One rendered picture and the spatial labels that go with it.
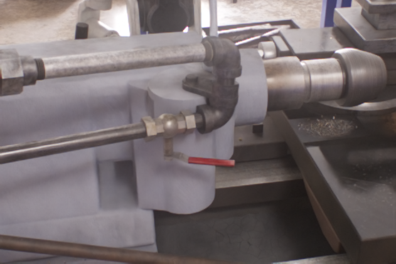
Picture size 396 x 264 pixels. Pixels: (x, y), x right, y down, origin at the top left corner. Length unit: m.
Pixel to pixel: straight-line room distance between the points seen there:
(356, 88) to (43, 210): 0.47
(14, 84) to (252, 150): 0.66
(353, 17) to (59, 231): 0.72
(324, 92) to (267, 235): 0.38
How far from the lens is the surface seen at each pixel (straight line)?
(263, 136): 1.20
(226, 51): 0.70
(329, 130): 1.14
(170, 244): 1.18
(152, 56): 0.66
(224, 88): 0.72
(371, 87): 0.94
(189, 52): 0.68
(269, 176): 1.16
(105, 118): 0.82
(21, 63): 0.61
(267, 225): 1.22
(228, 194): 1.14
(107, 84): 0.80
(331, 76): 0.92
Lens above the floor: 1.51
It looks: 30 degrees down
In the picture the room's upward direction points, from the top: straight up
